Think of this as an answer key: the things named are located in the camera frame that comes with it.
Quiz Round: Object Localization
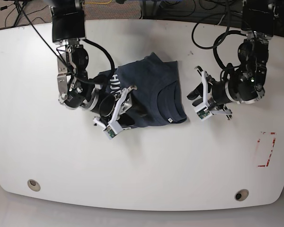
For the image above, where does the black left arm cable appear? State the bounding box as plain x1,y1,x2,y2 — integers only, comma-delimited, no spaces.
191,14,249,71

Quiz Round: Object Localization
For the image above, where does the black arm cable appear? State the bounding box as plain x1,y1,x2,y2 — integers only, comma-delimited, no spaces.
191,14,249,71
18,0,115,86

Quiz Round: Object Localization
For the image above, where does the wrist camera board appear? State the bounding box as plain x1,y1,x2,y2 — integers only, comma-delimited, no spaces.
103,127,116,140
197,108,212,121

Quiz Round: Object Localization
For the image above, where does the dark blue t-shirt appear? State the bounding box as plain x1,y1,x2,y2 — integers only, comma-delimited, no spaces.
106,52,187,129

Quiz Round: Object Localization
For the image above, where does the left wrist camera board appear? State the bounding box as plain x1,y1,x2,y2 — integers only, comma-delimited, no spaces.
197,108,212,121

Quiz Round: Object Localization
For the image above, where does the left table grommet hole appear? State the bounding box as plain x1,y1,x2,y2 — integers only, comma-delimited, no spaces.
27,179,41,192

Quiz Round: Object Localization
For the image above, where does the table grommet hole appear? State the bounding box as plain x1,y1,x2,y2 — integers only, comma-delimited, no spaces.
234,189,249,201
27,179,41,192

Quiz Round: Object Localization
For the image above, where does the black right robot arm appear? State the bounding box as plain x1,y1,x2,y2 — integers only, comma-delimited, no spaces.
48,0,147,138

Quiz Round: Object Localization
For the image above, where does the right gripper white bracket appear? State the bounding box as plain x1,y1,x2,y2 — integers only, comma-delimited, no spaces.
92,85,148,134

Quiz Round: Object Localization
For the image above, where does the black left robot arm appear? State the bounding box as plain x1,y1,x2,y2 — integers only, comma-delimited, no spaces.
187,0,277,121

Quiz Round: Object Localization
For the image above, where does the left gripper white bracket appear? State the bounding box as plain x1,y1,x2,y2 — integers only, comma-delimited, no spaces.
186,66,232,120

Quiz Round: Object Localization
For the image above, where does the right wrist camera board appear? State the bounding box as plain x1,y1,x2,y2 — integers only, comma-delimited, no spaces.
103,127,116,140

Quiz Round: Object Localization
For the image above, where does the black tripod stand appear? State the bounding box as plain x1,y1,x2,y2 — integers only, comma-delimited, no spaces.
13,0,24,27

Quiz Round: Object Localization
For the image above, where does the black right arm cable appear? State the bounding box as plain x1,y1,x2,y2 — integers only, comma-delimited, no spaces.
18,0,115,86

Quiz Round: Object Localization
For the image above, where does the red tape marking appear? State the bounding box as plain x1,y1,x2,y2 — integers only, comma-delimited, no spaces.
255,131,277,167

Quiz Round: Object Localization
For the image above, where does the right table grommet hole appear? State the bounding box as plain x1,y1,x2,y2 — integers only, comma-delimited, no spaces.
234,189,249,201

